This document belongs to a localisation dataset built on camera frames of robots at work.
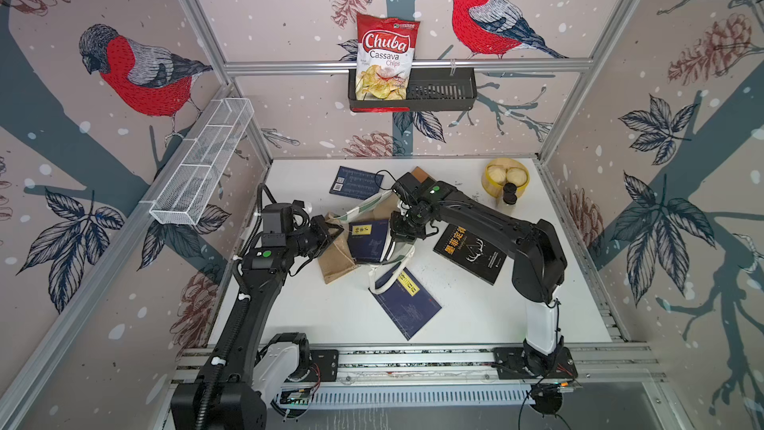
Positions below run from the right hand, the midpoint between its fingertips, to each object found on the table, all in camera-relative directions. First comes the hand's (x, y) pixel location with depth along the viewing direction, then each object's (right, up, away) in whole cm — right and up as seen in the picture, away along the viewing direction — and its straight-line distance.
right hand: (389, 238), depth 84 cm
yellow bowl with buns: (+44, +21, +27) cm, 56 cm away
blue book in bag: (0, -2, -1) cm, 3 cm away
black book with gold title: (+26, -6, +8) cm, 28 cm away
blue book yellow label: (+6, -19, -1) cm, 20 cm away
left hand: (-11, +6, -8) cm, 15 cm away
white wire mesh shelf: (-51, +23, -5) cm, 56 cm away
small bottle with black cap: (+41, +12, +14) cm, 45 cm away
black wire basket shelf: (+16, +50, +23) cm, 57 cm away
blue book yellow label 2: (-7, -1, +3) cm, 7 cm away
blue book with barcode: (-13, +16, +29) cm, 36 cm away
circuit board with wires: (-23, -36, -14) cm, 45 cm away
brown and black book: (+12, +19, +30) cm, 37 cm away
